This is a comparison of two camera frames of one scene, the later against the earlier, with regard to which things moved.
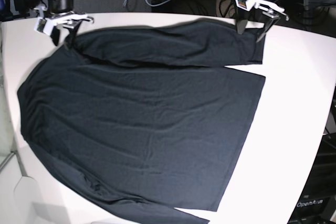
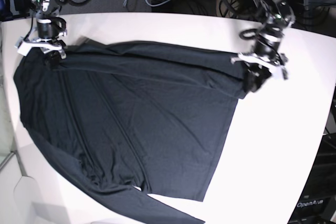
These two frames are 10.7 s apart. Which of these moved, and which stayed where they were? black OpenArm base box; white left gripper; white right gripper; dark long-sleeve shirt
Moved: white right gripper; white left gripper; dark long-sleeve shirt
Stayed: black OpenArm base box
